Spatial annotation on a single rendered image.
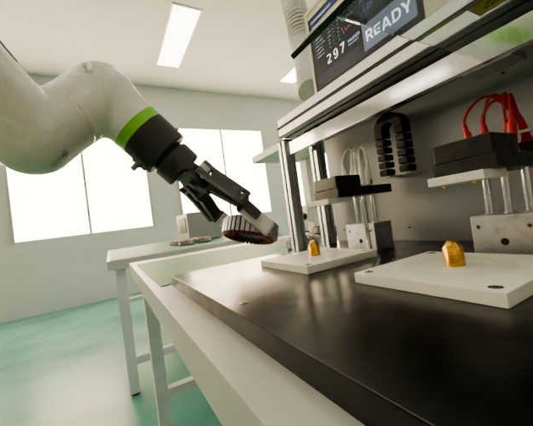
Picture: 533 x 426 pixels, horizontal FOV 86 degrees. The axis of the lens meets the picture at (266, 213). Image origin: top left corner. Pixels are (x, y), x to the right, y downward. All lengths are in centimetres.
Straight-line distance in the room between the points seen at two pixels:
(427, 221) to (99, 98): 64
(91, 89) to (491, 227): 60
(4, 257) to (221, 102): 401
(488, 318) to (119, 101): 53
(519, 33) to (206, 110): 533
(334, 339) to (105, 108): 46
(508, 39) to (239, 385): 45
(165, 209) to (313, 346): 482
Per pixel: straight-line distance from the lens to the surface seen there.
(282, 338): 23
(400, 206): 71
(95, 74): 55
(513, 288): 29
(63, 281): 496
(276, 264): 51
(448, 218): 65
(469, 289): 29
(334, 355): 20
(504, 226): 48
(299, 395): 21
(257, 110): 606
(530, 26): 46
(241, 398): 22
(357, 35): 66
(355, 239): 62
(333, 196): 54
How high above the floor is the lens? 86
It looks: 1 degrees up
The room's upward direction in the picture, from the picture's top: 8 degrees counter-clockwise
